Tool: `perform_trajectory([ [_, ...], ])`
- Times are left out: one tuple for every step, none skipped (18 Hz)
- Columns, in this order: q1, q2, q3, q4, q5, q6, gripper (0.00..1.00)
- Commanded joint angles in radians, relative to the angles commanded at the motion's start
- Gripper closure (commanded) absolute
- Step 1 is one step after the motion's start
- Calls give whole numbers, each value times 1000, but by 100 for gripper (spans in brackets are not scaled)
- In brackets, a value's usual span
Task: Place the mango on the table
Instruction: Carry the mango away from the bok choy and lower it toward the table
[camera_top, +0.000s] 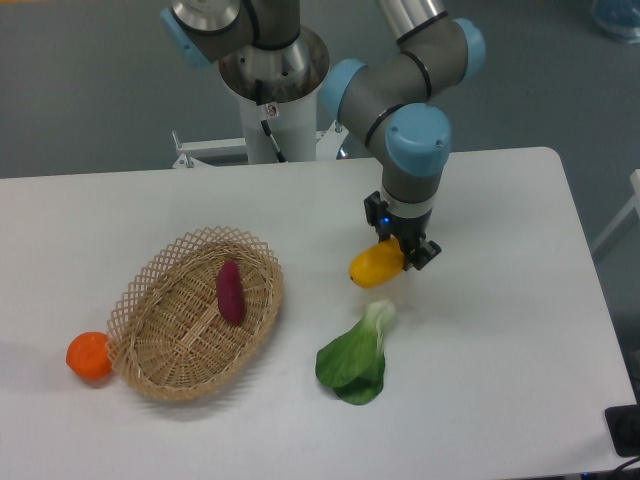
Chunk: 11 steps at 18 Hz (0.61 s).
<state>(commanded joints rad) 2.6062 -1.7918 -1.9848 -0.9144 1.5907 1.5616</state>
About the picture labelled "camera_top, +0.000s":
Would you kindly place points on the woven wicker basket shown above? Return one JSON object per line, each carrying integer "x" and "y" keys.
{"x": 167, "y": 337}

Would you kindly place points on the black device at table edge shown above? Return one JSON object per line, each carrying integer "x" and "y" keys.
{"x": 623, "y": 426}

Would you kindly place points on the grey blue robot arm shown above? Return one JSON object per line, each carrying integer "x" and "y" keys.
{"x": 387, "y": 107}

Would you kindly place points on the yellow mango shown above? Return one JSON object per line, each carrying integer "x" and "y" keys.
{"x": 377, "y": 264}

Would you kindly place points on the purple sweet potato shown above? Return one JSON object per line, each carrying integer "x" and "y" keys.
{"x": 230, "y": 293}

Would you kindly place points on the green bok choy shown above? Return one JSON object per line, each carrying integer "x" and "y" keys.
{"x": 353, "y": 364}

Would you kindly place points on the blue object top right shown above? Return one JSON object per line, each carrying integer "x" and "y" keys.
{"x": 619, "y": 19}

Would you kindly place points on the white frame at right edge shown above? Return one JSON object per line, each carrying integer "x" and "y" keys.
{"x": 619, "y": 225}

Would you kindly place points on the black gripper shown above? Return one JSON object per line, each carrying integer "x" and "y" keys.
{"x": 407, "y": 222}

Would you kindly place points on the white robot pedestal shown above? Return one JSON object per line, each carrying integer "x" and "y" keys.
{"x": 276, "y": 93}

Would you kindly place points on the orange tangerine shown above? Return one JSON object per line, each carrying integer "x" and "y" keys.
{"x": 87, "y": 356}

